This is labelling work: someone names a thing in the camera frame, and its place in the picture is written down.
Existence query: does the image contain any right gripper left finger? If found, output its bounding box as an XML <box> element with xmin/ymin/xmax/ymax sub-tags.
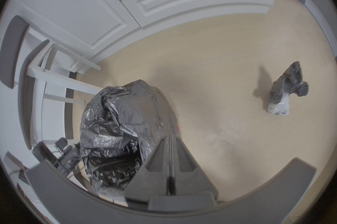
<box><xmin>125</xmin><ymin>135</ymin><xmax>172</xmax><ymax>212</ymax></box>

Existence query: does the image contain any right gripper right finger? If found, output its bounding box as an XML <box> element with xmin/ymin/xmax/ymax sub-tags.
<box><xmin>171</xmin><ymin>135</ymin><xmax>219</xmax><ymax>212</ymax></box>

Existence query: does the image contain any black plastic bag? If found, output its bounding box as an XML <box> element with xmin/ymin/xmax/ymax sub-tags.
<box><xmin>79</xmin><ymin>79</ymin><xmax>183</xmax><ymax>197</ymax></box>

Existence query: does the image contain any crumpled black plastic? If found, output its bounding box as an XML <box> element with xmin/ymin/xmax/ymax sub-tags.
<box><xmin>269</xmin><ymin>61</ymin><xmax>309</xmax><ymax>102</ymax></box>

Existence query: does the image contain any white chair dark grey seat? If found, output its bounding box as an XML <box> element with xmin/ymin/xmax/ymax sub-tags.
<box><xmin>0</xmin><ymin>15</ymin><xmax>102</xmax><ymax>151</ymax></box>

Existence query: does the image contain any crumpled white printed wrapper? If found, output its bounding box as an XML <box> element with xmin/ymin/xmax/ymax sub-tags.
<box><xmin>267</xmin><ymin>94</ymin><xmax>290</xmax><ymax>116</ymax></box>

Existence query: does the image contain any white wardrobe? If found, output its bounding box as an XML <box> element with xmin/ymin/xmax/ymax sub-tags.
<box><xmin>11</xmin><ymin>0</ymin><xmax>287</xmax><ymax>66</ymax></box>

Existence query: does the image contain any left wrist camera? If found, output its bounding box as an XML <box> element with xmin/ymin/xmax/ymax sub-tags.
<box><xmin>55</xmin><ymin>138</ymin><xmax>68</xmax><ymax>152</ymax></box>

